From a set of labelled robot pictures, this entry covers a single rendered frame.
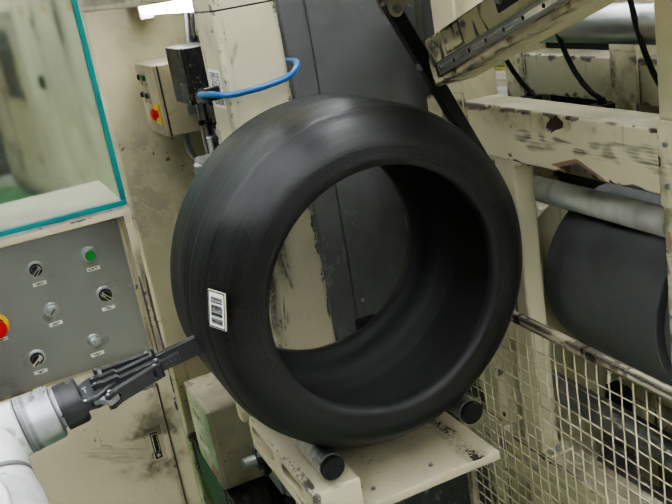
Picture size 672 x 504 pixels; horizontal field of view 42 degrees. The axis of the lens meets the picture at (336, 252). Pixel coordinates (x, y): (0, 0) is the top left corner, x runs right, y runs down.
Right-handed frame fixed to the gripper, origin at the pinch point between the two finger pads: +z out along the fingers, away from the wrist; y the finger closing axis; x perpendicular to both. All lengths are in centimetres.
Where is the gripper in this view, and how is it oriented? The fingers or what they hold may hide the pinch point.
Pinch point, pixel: (178, 353)
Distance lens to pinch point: 148.2
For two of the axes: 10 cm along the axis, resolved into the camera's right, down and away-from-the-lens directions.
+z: 8.7, -4.0, 3.0
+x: 2.9, 8.9, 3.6
